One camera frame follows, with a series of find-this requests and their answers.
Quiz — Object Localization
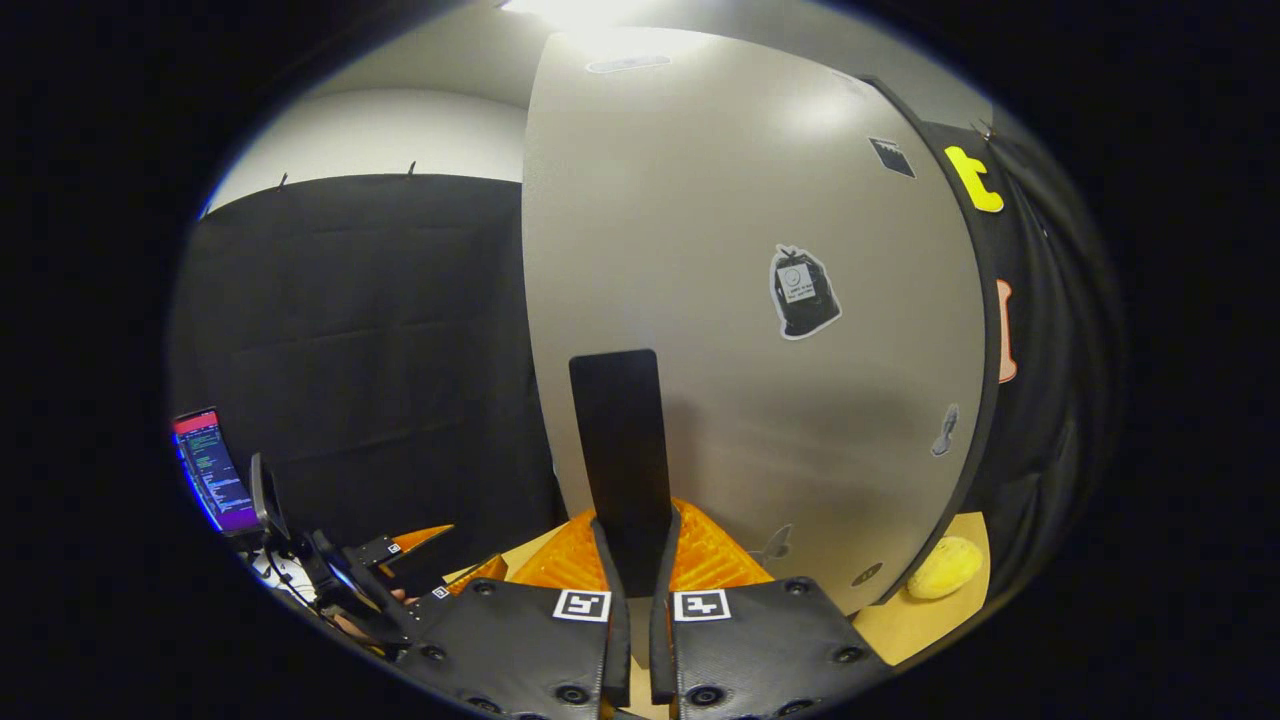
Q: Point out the black door handle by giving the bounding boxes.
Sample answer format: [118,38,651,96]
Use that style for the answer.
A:
[568,349,673,599]

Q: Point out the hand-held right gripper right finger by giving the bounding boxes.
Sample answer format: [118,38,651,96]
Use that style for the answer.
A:
[650,498,891,720]

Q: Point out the grey cabinet door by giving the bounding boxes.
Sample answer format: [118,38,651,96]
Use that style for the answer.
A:
[520,28,1001,616]

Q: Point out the yellow plush toy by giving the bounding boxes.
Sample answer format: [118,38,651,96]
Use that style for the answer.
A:
[907,536,984,601]

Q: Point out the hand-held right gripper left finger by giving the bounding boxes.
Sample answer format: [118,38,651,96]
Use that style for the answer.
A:
[395,500,633,720]

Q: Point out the smartphone with lit screen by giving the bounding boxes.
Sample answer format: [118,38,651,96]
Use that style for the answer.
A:
[172,407,263,536]

